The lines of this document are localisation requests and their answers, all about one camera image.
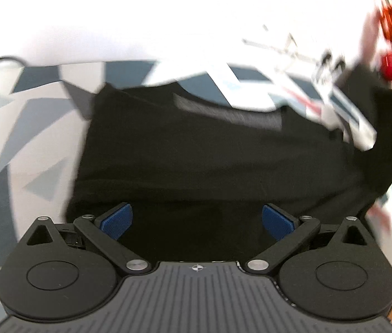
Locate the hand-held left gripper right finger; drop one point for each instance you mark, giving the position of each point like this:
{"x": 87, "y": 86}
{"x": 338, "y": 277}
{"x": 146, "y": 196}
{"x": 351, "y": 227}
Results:
{"x": 279, "y": 222}

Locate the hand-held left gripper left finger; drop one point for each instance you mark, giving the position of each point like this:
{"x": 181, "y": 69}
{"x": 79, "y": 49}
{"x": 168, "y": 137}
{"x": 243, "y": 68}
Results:
{"x": 118, "y": 222}

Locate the black sweater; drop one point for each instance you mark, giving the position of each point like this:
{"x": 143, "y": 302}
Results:
{"x": 199, "y": 159}

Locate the white wall socket panel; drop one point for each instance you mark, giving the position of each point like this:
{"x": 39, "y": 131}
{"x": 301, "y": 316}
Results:
{"x": 286, "y": 48}

